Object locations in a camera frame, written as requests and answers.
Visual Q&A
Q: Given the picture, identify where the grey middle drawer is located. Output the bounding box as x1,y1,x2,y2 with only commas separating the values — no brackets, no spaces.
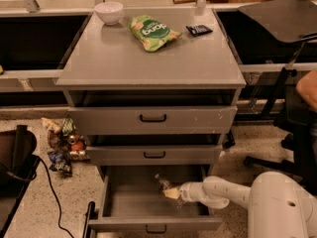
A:
87,145,222,166

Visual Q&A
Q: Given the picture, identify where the grey bottom drawer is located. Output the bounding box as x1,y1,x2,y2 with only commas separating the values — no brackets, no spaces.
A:
87,165,222,234

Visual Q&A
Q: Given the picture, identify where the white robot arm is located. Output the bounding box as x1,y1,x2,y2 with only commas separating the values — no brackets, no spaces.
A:
163,172,317,238

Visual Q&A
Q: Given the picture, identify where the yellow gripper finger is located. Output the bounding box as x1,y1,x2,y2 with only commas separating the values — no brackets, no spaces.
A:
163,187,180,199

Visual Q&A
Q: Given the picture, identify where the grey top drawer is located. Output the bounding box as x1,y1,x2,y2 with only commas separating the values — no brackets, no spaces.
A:
69,106,237,135

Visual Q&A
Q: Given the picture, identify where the grey drawer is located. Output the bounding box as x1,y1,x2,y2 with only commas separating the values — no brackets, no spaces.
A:
69,106,237,135
87,165,222,234
87,145,222,166

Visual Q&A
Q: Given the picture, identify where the black rolling laptop stand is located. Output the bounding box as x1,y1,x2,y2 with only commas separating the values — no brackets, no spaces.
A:
239,0,317,193

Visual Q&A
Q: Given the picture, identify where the white bowl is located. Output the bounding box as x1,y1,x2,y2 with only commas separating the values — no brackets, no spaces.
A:
94,1,124,25

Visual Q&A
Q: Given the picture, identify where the small black packet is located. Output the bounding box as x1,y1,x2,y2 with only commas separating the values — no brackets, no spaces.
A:
186,25,212,37

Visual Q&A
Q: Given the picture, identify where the grey drawer cabinet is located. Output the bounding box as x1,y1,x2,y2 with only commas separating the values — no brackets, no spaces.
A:
54,7,247,238

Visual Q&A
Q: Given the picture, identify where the clear plastic water bottle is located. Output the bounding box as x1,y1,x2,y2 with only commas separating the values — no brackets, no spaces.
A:
155,174,184,209

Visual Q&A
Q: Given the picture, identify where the pile of snack packets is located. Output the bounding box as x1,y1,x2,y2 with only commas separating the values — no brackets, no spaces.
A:
42,117,89,176

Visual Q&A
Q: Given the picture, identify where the person's forearm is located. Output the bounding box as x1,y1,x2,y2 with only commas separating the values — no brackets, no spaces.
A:
296,69,317,112

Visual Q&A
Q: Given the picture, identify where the black cable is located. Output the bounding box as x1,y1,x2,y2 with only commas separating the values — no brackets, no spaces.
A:
0,156,76,238

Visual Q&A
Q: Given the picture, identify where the green snack bag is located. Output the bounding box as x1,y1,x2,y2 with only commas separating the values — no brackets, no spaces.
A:
129,15,181,53

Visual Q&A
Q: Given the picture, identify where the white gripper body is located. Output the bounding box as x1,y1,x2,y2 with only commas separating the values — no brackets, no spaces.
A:
179,182,202,202

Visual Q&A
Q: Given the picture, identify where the wooden stick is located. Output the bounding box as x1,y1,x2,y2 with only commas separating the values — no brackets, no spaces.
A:
172,0,196,4

